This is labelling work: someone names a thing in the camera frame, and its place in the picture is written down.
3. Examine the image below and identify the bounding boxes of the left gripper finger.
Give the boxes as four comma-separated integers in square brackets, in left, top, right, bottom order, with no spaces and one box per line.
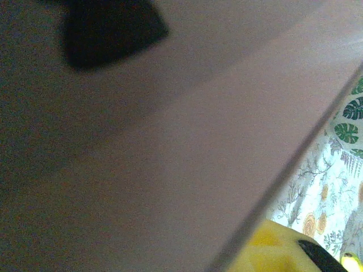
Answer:
[218,219,363,272]

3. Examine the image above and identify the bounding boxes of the pink box with couple print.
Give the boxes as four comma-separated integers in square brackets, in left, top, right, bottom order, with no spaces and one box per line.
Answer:
[0,0,363,272]

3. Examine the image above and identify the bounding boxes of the floral tablecloth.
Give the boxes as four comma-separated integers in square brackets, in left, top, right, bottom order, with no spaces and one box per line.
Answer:
[269,76,363,272]

